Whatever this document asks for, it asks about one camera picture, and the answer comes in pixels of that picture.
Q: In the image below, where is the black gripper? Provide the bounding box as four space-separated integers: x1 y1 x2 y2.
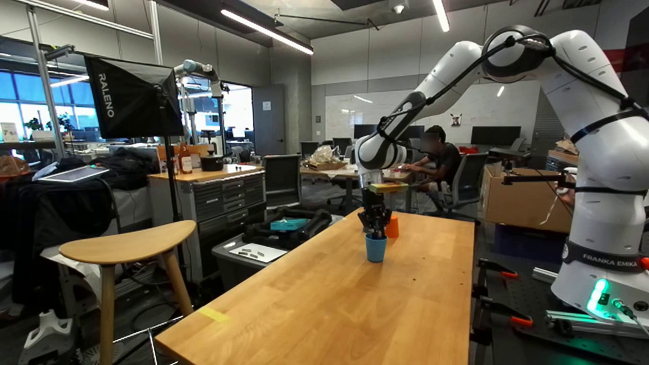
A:
357 187 392 240

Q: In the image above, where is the light blue plastic cup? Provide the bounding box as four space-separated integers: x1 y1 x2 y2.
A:
363 231 389 265

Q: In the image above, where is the black softbox light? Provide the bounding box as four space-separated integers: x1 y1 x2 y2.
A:
82 54 187 143

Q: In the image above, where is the wooden desk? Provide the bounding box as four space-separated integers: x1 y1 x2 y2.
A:
297 164 416 214

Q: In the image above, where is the white crumpled bag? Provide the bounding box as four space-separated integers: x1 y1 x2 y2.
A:
305 145 348 173

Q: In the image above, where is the black bag teal lining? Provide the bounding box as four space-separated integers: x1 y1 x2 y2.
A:
242 205 335 253

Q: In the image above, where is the seated person dark shirt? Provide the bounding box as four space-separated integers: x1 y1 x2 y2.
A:
404 124 467 208

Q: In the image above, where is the grey office chair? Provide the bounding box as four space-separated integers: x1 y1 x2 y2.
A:
448 150 490 214

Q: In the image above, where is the white whiteboard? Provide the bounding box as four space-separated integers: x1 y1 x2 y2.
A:
323 89 410 143

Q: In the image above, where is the grey plastic case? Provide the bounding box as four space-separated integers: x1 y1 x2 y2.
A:
210 233 289 290

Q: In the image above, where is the grey door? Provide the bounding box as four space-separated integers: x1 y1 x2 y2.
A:
254 83 288 157

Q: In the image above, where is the dark computer monitor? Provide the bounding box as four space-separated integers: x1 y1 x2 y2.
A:
469 124 525 152

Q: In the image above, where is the brown cardboard box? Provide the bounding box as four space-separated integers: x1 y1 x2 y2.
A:
480 162 578 235

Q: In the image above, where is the grey drawer cabinet wooden top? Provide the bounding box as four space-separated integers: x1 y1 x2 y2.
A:
146 162 268 286

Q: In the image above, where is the black pot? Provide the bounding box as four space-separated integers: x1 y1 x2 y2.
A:
198 155 224 173

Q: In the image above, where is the yellow tape strip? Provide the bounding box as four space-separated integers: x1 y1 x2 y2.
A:
196 306 232 327

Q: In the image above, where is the orange bottle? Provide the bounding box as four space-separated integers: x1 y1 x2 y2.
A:
173 143 196 176

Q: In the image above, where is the black light stand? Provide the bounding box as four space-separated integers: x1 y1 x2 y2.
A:
159 133 183 224

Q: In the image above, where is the short ceiling light strip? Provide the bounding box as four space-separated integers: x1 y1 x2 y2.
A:
429 0 451 35

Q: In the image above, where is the long ceiling light strip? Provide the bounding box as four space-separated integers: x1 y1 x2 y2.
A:
218 6 315 58

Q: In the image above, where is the wooden stool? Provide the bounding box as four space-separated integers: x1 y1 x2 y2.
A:
56 219 198 365

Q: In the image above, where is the black cloth covered bench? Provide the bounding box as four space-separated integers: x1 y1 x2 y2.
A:
0 148 161 317

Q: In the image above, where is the silver metal pole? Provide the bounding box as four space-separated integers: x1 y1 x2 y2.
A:
24 4 69 162

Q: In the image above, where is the black clamp orange handle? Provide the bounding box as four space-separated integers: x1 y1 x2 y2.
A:
472 258 522 286
470 299 537 349

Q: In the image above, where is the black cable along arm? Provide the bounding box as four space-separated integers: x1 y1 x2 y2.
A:
375 25 649 148

